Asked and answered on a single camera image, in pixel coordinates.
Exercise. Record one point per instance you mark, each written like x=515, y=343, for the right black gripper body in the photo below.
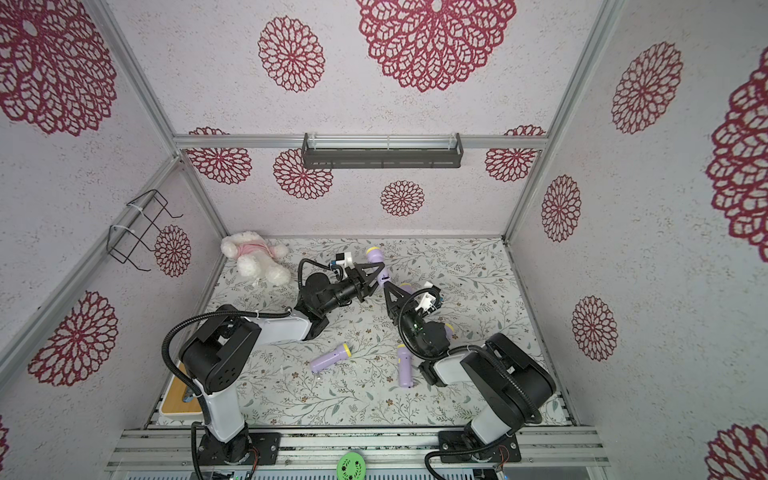
x=398, y=309

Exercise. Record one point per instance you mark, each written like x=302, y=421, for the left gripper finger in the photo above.
x=364, y=291
x=369, y=271

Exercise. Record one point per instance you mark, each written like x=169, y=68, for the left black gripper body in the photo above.
x=346, y=292

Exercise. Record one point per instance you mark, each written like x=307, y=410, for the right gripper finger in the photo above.
x=395, y=310
x=394, y=292

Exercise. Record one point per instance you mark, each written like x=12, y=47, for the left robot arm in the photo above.
x=209, y=351

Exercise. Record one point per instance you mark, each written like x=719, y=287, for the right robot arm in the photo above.
x=514, y=386

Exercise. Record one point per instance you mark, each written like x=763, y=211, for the white plush teddy bear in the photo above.
x=257, y=260

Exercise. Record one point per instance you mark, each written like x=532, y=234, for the green tape roll front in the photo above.
x=351, y=466

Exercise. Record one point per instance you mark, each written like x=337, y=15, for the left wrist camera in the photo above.
x=343, y=260

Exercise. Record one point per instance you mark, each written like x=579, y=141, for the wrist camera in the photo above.
x=343, y=260
x=430, y=300

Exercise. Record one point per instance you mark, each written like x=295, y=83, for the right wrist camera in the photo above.
x=430, y=300

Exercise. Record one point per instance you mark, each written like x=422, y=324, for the black wall shelf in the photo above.
x=381, y=153

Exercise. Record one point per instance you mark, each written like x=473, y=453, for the black wire wall rack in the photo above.
x=147, y=214

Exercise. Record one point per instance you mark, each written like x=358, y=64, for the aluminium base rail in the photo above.
x=294, y=448

